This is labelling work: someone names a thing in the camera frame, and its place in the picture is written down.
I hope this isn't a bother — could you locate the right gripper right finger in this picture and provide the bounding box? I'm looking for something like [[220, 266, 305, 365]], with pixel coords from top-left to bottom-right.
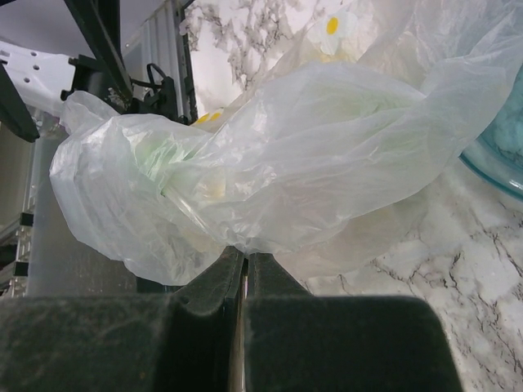
[[244, 254, 462, 391]]

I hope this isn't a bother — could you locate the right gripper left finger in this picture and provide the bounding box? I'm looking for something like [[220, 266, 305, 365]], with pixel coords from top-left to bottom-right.
[[1, 247, 244, 391]]

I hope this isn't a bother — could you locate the clear plastic lemon-print bag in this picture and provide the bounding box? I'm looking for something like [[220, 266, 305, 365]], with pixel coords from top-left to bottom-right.
[[50, 1, 522, 285]]

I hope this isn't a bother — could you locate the teal plastic container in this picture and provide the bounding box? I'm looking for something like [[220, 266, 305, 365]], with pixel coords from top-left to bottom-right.
[[460, 79, 522, 201]]

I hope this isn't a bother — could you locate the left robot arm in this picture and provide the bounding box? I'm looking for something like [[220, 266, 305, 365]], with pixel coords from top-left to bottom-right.
[[1, 1, 197, 143]]

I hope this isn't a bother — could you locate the aluminium frame rail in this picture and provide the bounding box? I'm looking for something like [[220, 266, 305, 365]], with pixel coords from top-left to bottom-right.
[[1, 125, 35, 299]]

